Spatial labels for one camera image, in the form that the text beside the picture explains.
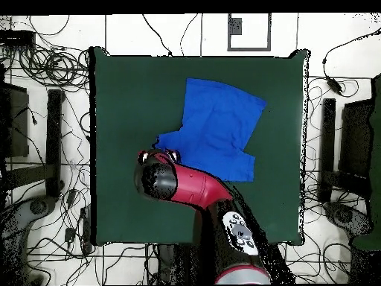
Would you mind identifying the black adapter cable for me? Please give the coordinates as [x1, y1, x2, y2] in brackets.
[321, 29, 381, 80]

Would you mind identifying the grey square floor frame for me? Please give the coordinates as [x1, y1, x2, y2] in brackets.
[227, 13, 272, 52]

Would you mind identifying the black power strip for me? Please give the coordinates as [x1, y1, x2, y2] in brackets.
[80, 205, 93, 255]

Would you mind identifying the thin black cable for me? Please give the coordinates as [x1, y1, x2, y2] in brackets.
[179, 13, 199, 57]

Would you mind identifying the blue shirt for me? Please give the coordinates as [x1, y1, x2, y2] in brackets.
[154, 77, 268, 183]

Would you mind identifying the black cable with plug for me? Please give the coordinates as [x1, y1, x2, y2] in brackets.
[141, 13, 173, 57]

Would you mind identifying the black cabinet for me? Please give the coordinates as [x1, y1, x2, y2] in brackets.
[0, 81, 31, 159]
[337, 99, 374, 179]

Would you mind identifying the coiled black cable bundle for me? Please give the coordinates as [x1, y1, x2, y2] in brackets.
[18, 44, 90, 92]

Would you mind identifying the dark green table cloth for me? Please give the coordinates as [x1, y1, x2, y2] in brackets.
[88, 45, 311, 247]

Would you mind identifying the black electronics box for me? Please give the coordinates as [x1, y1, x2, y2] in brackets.
[0, 29, 36, 48]

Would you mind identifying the black power adapter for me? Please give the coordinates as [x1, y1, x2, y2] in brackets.
[324, 75, 343, 95]

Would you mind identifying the grey stand foot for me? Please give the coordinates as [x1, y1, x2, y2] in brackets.
[0, 194, 58, 285]
[323, 200, 375, 239]

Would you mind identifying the long black stand bar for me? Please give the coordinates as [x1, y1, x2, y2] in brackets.
[45, 89, 65, 199]
[317, 98, 336, 204]

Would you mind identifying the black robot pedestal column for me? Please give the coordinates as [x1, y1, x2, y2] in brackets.
[156, 244, 203, 285]

